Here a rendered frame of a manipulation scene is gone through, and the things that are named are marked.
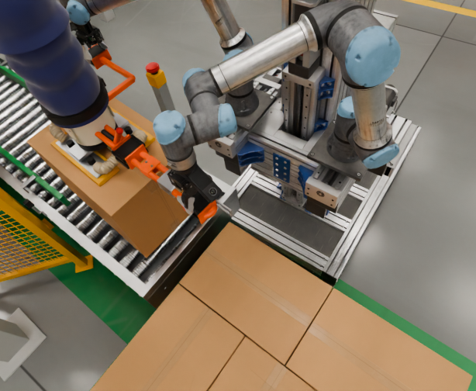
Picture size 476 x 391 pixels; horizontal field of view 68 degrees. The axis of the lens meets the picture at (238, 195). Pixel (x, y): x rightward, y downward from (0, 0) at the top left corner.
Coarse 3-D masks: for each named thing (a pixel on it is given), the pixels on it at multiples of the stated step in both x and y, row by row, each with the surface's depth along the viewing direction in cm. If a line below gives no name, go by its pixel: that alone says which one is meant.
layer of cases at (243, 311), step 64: (256, 256) 170; (192, 320) 157; (256, 320) 154; (320, 320) 152; (384, 320) 149; (128, 384) 146; (192, 384) 144; (256, 384) 142; (320, 384) 139; (384, 384) 137; (448, 384) 135
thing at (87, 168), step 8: (56, 144) 145; (64, 144) 144; (72, 144) 141; (64, 152) 142; (96, 152) 141; (72, 160) 140; (88, 160) 135; (96, 160) 138; (104, 160) 138; (80, 168) 137; (88, 168) 136; (88, 176) 135; (96, 176) 134; (104, 176) 134
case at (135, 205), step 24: (144, 120) 150; (48, 144) 148; (72, 168) 140; (120, 168) 137; (168, 168) 138; (96, 192) 132; (120, 192) 131; (144, 192) 134; (120, 216) 130; (144, 216) 142; (168, 216) 156; (144, 240) 151
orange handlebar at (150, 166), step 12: (108, 60) 152; (120, 72) 147; (120, 84) 143; (96, 132) 130; (108, 132) 131; (108, 144) 127; (144, 156) 121; (144, 168) 118; (156, 168) 121; (156, 180) 116; (180, 192) 112; (204, 216) 107
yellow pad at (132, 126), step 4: (116, 112) 152; (124, 116) 150; (128, 120) 148; (128, 124) 146; (132, 124) 147; (124, 128) 142; (128, 128) 142; (132, 128) 145; (136, 128) 145; (140, 128) 145; (124, 132) 144; (128, 132) 142; (132, 132) 143; (124, 136) 143; (148, 136) 143; (152, 136) 142; (148, 140) 141; (152, 140) 142; (148, 144) 142
